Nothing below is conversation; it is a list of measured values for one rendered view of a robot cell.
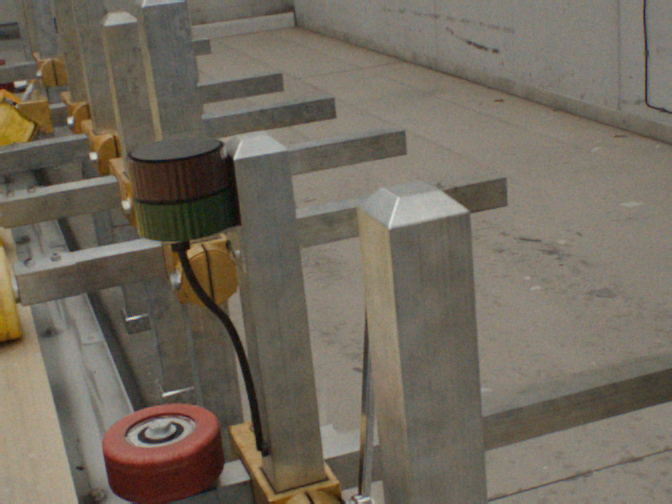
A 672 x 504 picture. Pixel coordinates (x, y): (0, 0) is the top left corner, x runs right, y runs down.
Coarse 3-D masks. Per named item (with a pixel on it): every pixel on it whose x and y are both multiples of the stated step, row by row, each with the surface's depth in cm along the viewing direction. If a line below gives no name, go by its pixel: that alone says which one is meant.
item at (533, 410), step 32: (544, 384) 85; (576, 384) 85; (608, 384) 84; (640, 384) 85; (512, 416) 82; (544, 416) 83; (576, 416) 84; (608, 416) 85; (352, 448) 79; (224, 480) 76; (352, 480) 79
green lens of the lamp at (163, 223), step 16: (224, 192) 65; (144, 208) 64; (160, 208) 63; (176, 208) 63; (192, 208) 63; (208, 208) 64; (224, 208) 65; (144, 224) 64; (160, 224) 64; (176, 224) 63; (192, 224) 64; (208, 224) 64; (224, 224) 65; (160, 240) 64; (176, 240) 64
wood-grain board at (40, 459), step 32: (0, 192) 142; (32, 320) 98; (0, 352) 91; (32, 352) 91; (0, 384) 85; (32, 384) 85; (0, 416) 80; (32, 416) 80; (0, 448) 75; (32, 448) 75; (64, 448) 75; (0, 480) 71; (32, 480) 71; (64, 480) 70
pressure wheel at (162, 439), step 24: (168, 408) 77; (192, 408) 77; (120, 432) 74; (144, 432) 75; (168, 432) 74; (192, 432) 73; (216, 432) 74; (120, 456) 71; (144, 456) 71; (168, 456) 71; (192, 456) 72; (216, 456) 74; (120, 480) 72; (144, 480) 71; (168, 480) 71; (192, 480) 72
